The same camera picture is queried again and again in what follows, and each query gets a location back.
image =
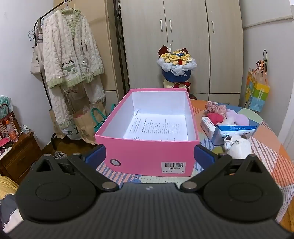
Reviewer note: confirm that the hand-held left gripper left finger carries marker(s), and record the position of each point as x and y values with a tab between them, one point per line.
96	154

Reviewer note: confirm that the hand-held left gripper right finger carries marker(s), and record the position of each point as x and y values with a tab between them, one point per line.
203	157

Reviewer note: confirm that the white tissue pack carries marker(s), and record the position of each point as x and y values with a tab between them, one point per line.
207	125

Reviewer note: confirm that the blue wet wipes pack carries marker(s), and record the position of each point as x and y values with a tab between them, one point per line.
229	134

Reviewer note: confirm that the white plush toy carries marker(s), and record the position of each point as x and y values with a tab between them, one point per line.
238	147

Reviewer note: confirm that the red knitted pouch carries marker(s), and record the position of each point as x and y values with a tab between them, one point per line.
216	118

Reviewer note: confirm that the white mesh bath pouf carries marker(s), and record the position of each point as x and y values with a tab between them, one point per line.
229	120

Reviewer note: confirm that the floral fabric scrunchie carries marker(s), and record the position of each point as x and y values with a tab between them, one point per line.
216	107

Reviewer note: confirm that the pink cardboard box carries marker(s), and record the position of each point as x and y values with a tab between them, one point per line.
149	158

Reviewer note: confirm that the purple plush toy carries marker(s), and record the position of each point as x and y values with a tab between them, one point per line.
241	118

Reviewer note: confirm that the brown paper bag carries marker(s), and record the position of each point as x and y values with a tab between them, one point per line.
85	128

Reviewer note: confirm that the white shopping bag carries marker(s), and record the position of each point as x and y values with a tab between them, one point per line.
71	131

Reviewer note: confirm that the grey sneaker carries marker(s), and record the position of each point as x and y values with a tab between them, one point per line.
60	154

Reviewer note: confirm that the printed paper sheet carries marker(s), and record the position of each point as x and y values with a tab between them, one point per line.
156	126

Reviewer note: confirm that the patchwork tablecloth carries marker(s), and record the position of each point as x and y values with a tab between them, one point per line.
264	137

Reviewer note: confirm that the white fleece pajama pants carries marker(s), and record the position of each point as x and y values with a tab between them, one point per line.
57	103

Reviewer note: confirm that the wooden nightstand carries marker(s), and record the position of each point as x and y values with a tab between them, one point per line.
20	158

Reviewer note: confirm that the black clothes rack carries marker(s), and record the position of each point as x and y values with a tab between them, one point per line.
47	94

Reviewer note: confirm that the colourful gift bag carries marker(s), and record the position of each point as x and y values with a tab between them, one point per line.
257	94

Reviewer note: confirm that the orange drink bottle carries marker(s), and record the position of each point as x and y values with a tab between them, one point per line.
12	133

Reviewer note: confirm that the yellow flower bouquet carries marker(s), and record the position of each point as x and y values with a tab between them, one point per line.
176	73

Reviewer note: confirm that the woven basket bag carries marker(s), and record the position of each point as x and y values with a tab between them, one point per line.
4	125

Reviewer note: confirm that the yellow grey bedding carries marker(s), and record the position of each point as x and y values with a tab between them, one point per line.
7	202

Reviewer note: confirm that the white printed plastic bag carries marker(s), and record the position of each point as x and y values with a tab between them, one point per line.
5	102

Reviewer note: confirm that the white fleece pajama top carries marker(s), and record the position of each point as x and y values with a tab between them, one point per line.
69	46

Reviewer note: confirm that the canvas tote bag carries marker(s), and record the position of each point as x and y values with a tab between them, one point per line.
36	59

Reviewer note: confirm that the light wooden wardrobe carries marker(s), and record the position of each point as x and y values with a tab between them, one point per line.
142	46

